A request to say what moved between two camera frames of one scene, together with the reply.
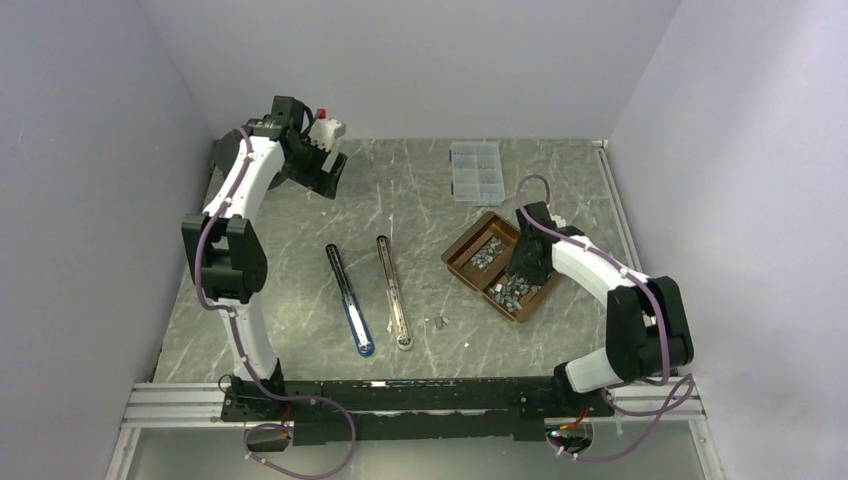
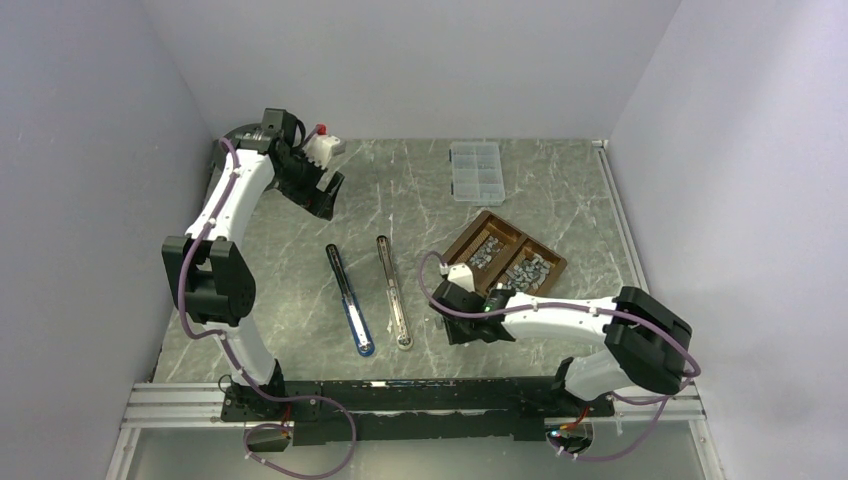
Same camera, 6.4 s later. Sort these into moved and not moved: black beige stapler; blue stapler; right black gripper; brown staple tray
Moved: right black gripper
Not moved: black beige stapler; brown staple tray; blue stapler
